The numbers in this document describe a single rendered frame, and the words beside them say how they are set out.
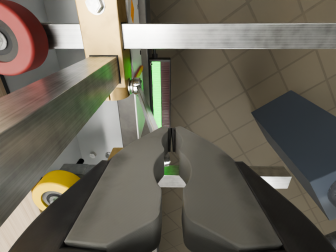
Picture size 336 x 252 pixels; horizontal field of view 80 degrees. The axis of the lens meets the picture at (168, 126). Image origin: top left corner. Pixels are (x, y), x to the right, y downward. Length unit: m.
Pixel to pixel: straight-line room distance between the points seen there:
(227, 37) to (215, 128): 1.07
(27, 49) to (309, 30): 0.34
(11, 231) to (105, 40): 0.41
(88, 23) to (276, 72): 1.14
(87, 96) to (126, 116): 0.32
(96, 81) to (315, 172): 0.82
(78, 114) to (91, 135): 0.49
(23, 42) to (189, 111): 1.06
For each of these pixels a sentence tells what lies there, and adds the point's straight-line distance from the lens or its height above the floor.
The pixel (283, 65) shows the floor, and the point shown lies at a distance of 1.32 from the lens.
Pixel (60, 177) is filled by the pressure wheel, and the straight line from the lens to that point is 0.39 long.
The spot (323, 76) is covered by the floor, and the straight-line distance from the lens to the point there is 1.45.
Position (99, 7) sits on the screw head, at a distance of 0.28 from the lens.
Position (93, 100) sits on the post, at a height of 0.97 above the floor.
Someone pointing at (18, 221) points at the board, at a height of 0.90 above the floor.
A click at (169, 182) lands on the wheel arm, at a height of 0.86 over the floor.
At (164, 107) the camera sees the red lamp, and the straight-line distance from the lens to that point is 0.48.
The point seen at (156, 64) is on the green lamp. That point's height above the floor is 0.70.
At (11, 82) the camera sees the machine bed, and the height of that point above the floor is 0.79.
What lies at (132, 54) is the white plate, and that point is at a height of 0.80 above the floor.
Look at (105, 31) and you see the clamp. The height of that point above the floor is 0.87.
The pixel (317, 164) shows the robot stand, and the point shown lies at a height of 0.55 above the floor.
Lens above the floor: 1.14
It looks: 62 degrees down
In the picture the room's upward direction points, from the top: 178 degrees counter-clockwise
